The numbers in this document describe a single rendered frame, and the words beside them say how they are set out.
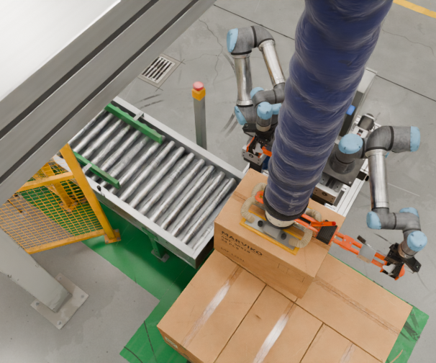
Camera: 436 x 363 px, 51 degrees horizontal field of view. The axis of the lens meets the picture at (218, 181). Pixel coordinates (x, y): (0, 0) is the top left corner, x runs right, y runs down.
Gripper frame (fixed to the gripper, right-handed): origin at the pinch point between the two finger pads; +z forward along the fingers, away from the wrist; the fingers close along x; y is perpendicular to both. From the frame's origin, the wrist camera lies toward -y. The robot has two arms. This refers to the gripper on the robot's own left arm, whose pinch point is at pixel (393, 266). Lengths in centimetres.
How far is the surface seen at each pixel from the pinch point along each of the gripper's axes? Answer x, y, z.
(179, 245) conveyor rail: 29, 110, 63
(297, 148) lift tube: 9, 60, -69
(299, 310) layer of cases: 24, 26, 66
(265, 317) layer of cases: 38, 42, 66
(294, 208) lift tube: 7, 54, -19
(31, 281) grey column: 96, 172, 59
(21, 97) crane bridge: 90, 65, -183
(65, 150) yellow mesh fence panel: 35, 175, -4
